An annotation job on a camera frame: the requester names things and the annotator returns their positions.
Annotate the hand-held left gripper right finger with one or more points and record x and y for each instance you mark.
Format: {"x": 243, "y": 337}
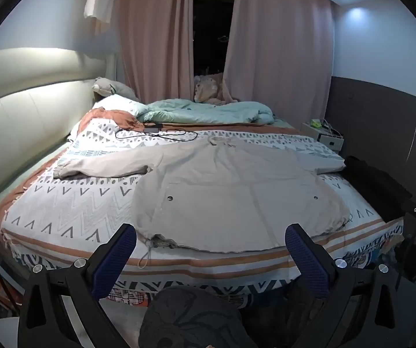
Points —
{"x": 302, "y": 257}

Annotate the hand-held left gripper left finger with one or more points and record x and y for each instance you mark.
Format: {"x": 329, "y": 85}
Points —
{"x": 115, "y": 261}

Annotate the beige jacket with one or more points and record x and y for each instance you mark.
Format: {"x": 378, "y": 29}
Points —
{"x": 229, "y": 181}

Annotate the colourful patterned bedsheet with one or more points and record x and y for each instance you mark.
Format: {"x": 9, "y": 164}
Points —
{"x": 126, "y": 295}

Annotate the white patterned blanket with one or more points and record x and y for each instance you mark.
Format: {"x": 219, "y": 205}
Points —
{"x": 66, "y": 203}

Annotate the grey printed clothing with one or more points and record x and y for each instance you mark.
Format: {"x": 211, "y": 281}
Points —
{"x": 193, "y": 319}

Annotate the white nightstand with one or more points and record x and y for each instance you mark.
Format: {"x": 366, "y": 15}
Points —
{"x": 324, "y": 139}

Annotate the black charger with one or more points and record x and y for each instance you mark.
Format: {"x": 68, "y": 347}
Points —
{"x": 152, "y": 129}

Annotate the orange-brown cloth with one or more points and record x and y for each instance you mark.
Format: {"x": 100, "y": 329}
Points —
{"x": 110, "y": 116}

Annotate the white pillow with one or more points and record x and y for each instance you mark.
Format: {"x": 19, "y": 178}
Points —
{"x": 121, "y": 105}

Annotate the beige padded headboard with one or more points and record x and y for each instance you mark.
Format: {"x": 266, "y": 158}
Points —
{"x": 30, "y": 116}

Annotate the light green duvet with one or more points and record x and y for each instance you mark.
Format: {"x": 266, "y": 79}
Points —
{"x": 211, "y": 112}

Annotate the grey plush toy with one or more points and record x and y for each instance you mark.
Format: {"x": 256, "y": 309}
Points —
{"x": 115, "y": 87}

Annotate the beige plush toy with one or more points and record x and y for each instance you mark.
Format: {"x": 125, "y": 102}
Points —
{"x": 208, "y": 89}

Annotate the pink curtain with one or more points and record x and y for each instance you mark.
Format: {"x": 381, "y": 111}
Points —
{"x": 280, "y": 43}
{"x": 153, "y": 36}

